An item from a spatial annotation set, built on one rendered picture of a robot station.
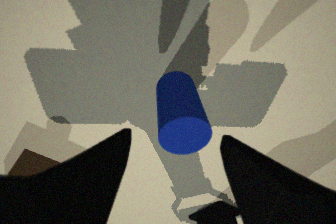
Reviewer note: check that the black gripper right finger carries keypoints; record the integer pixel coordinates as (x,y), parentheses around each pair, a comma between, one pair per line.
(266,192)

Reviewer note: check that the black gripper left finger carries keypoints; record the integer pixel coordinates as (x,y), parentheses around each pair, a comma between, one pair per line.
(80,190)

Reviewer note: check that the brown wooden block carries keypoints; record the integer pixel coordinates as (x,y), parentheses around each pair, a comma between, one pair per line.
(31,163)

